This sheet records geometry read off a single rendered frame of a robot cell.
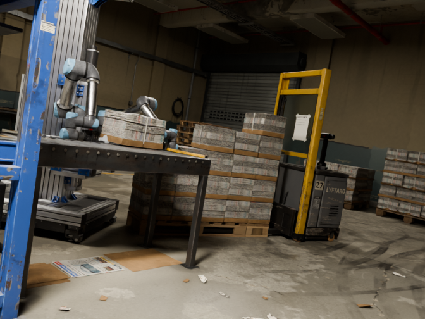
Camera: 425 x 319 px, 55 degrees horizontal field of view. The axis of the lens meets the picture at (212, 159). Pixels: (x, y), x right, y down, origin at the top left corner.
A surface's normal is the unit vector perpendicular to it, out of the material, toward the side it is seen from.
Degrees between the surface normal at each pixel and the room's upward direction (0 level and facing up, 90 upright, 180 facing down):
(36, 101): 90
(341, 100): 90
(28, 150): 90
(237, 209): 90
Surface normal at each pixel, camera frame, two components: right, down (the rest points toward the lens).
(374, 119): -0.67, -0.07
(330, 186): 0.49, 0.12
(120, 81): 0.73, 0.15
